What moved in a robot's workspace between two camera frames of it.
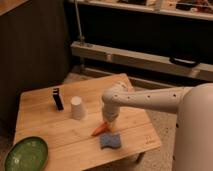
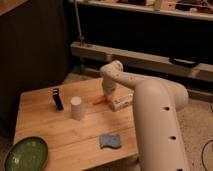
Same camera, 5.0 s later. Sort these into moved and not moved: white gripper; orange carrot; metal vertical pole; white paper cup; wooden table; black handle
Moved: orange carrot; white gripper
Not moved: wooden table; white paper cup; metal vertical pole; black handle
